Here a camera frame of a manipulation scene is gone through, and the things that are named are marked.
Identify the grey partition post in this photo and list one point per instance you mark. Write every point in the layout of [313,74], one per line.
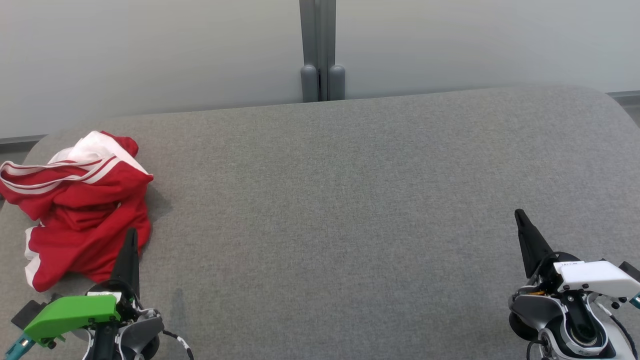
[317,50]

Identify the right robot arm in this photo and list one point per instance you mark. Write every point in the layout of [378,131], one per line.
[530,306]

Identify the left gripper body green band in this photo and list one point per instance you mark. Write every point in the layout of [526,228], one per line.
[70,312]

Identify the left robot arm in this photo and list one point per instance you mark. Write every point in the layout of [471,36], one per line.
[140,332]

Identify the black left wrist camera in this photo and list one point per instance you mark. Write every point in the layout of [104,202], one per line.
[27,315]

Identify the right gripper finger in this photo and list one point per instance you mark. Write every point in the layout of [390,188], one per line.
[532,245]

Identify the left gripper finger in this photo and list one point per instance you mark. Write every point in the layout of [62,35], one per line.
[129,265]

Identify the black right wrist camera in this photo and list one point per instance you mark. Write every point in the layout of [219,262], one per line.
[631,271]

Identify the red jersey shirt number 23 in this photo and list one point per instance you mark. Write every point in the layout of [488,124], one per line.
[60,167]

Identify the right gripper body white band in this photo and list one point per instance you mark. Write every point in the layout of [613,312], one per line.
[595,277]

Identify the red shorts with white stripe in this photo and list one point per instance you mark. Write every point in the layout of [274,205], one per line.
[85,245]

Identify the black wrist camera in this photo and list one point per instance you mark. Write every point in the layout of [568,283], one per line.
[631,271]
[27,315]

